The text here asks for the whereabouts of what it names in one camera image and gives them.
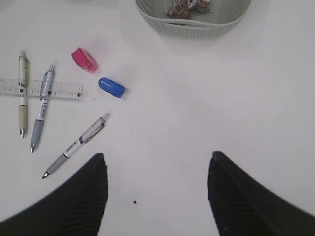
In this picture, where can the green woven plastic basket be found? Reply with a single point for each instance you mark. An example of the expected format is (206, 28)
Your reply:
(220, 18)

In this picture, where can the blue barrel pen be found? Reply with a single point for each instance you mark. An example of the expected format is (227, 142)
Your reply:
(44, 99)

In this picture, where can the blue pencil sharpener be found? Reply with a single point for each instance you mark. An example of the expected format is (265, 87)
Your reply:
(111, 87)

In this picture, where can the transparent plastic ruler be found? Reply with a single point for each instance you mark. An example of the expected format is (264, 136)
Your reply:
(40, 89)

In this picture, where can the pink pencil sharpener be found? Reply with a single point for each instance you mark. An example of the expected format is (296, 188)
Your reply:
(84, 60)

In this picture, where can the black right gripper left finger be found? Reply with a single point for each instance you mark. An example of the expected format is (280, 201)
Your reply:
(76, 208)

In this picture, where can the white paper piece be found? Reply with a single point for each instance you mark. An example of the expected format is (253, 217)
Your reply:
(182, 9)

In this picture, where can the grey grip white pen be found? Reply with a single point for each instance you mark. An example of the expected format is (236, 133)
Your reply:
(83, 139)

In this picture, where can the green barrel pen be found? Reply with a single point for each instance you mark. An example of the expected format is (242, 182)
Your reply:
(23, 80)

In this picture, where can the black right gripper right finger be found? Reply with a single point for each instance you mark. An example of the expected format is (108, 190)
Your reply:
(241, 206)

